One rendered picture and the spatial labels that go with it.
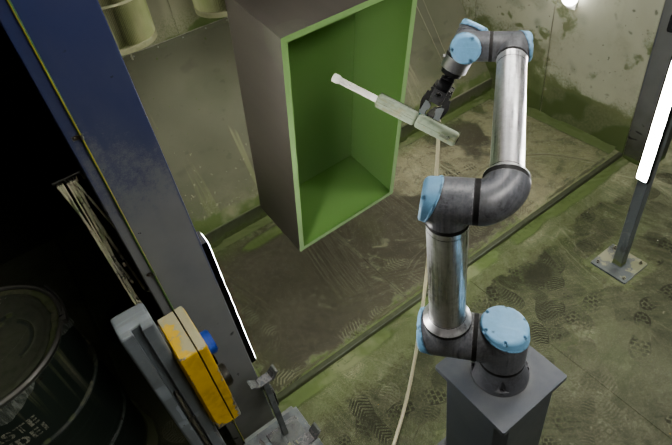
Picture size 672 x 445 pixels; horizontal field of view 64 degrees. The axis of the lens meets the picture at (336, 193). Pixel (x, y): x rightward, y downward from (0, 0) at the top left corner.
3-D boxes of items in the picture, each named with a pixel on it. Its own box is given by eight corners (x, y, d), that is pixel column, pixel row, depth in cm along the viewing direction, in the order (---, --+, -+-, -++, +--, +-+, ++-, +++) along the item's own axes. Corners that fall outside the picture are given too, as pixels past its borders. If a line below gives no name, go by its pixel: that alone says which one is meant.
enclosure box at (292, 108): (260, 207, 278) (223, -9, 186) (350, 155, 302) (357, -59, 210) (300, 251, 261) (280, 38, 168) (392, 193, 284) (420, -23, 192)
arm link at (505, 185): (533, 212, 120) (535, 19, 157) (475, 208, 124) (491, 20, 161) (527, 239, 129) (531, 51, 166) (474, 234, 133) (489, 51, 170)
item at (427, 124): (467, 119, 199) (458, 137, 180) (461, 130, 202) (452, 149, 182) (352, 61, 206) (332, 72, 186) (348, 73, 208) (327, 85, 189)
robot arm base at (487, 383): (541, 374, 180) (545, 357, 173) (502, 408, 173) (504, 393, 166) (497, 336, 192) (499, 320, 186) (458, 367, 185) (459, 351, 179)
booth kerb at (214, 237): (173, 271, 320) (166, 256, 311) (172, 269, 321) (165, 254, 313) (491, 92, 420) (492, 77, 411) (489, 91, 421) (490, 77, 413)
